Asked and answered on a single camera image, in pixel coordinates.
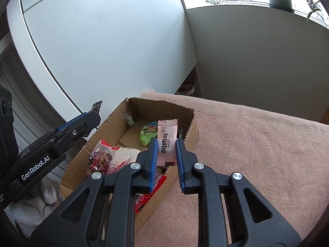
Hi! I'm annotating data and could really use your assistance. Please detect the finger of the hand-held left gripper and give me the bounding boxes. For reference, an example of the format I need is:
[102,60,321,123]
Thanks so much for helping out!
[17,121,89,160]
[56,111,101,134]

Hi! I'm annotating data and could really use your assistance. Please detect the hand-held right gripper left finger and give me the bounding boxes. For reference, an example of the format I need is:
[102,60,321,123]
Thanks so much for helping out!
[37,137,158,247]

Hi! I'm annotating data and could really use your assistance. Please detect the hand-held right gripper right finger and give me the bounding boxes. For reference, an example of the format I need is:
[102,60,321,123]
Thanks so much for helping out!
[175,139,301,247]

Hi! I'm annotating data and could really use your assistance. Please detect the brown chocolate bar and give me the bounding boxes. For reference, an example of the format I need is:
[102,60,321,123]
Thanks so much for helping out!
[83,100,103,137]

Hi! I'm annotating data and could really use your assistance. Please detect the pink candy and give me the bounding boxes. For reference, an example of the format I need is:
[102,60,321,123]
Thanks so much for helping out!
[156,118,178,168]

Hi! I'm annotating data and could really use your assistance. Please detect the bread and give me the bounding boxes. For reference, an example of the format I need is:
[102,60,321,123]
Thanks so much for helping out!
[110,146,148,170]

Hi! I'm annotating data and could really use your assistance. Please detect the green jelly cup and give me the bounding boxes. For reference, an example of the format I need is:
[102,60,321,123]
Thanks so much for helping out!
[140,122,158,146]

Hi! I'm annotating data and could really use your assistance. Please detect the green candy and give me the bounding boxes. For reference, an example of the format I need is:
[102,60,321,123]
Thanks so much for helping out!
[122,112,135,128]

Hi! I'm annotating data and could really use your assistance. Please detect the red clear date packet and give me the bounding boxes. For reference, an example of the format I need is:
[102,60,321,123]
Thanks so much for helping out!
[87,139,121,177]
[135,174,167,214]

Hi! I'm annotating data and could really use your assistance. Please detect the brown cardboard box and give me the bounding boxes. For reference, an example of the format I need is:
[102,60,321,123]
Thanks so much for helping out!
[60,97,199,234]

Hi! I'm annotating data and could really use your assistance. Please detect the person's left hand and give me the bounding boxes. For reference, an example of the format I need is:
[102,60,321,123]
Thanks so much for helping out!
[5,184,62,238]

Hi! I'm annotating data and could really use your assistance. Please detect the grey slatted door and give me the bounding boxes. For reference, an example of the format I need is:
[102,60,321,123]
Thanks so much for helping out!
[0,49,85,181]

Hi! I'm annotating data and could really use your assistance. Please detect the white basket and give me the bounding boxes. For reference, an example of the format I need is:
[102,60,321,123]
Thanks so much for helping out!
[175,84,201,98]

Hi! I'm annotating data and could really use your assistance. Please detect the white wardrobe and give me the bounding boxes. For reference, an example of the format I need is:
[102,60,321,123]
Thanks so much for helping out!
[6,0,198,126]

